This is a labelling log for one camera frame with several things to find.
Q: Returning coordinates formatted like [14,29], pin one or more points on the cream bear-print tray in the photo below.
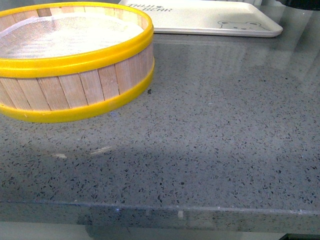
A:
[207,17]

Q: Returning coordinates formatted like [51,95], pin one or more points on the bamboo steamer with yellow rims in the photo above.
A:
[79,86]

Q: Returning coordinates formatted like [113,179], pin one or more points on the white mesh steamer liner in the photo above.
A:
[64,35]

